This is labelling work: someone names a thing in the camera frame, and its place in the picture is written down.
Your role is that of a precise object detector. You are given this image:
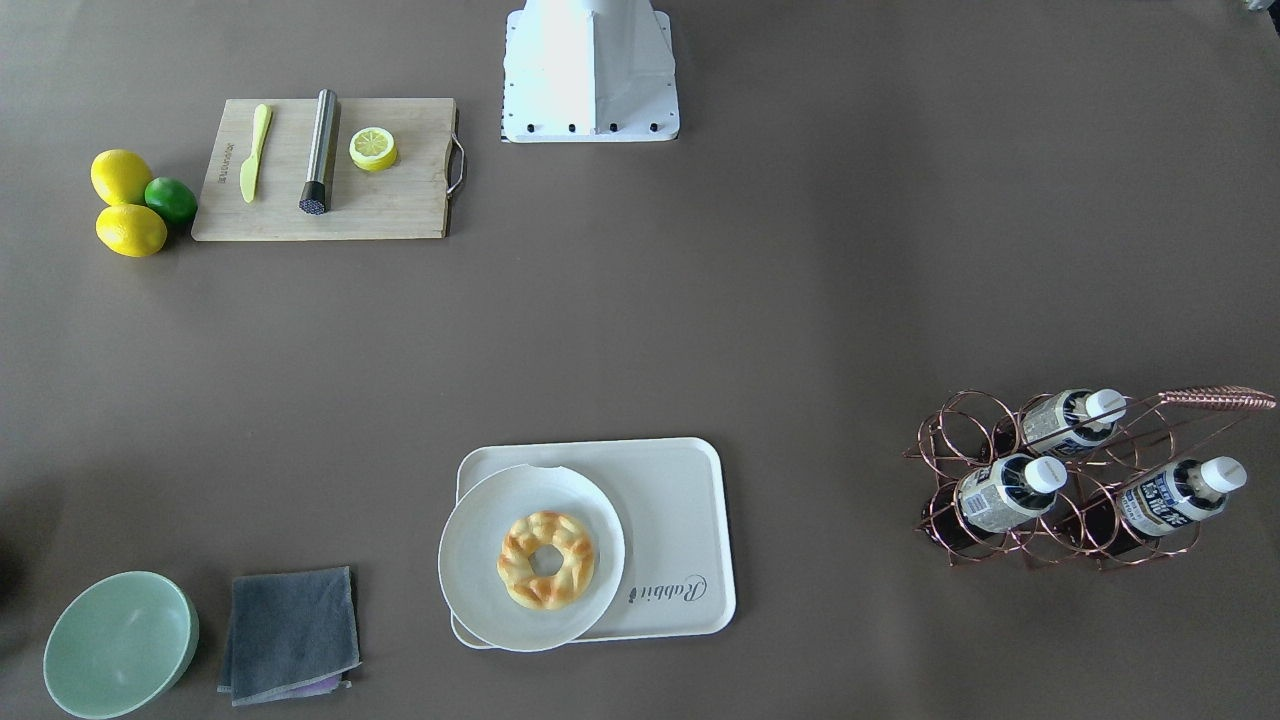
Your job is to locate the white serving tray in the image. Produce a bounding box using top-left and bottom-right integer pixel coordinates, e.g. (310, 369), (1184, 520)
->
(451, 437), (736, 650)

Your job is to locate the yellow lemon upper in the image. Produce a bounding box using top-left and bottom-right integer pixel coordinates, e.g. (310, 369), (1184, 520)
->
(90, 149), (154, 206)

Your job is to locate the half lemon slice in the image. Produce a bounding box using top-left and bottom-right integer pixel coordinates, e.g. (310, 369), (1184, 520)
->
(348, 126), (398, 172)

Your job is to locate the yellow lemon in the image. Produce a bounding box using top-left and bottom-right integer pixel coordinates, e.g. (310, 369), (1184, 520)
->
(95, 204), (168, 258)
(90, 149), (154, 206)

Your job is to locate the steel cylindrical muddler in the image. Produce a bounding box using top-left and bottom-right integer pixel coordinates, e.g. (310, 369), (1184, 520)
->
(298, 88), (339, 217)

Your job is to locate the yellow lemon lower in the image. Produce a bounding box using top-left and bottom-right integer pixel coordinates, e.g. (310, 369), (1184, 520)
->
(95, 204), (168, 258)

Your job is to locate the copper wire bottle rack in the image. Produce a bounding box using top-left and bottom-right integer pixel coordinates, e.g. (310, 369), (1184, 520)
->
(908, 386), (1277, 569)

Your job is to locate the braided ring pastry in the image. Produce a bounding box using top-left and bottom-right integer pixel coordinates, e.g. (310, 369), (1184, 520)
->
(495, 510), (596, 611)

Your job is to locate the mint green bowl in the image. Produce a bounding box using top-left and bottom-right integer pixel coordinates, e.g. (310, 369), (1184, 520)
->
(44, 571), (200, 719)

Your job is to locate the white round plate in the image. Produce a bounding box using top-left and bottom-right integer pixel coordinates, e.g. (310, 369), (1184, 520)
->
(439, 465), (626, 652)

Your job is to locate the yellow plastic knife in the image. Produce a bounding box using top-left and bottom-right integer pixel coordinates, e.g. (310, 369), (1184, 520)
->
(239, 102), (273, 204)

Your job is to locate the tea bottle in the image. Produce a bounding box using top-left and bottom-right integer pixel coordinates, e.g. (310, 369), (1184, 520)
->
(1071, 456), (1248, 559)
(922, 454), (1068, 551)
(989, 388), (1128, 461)

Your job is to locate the green lime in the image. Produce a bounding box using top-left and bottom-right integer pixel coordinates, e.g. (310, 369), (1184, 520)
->
(143, 177), (198, 225)

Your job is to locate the wooden cutting board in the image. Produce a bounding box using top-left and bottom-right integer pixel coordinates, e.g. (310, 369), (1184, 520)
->
(191, 97), (461, 242)

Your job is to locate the tea bottle front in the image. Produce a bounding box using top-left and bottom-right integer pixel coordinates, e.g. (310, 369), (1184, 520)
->
(1071, 456), (1248, 559)

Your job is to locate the grey folded cloth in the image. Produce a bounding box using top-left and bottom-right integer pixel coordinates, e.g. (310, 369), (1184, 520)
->
(218, 566), (362, 706)

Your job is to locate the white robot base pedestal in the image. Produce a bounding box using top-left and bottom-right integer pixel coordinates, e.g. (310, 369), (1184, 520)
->
(500, 1), (681, 143)

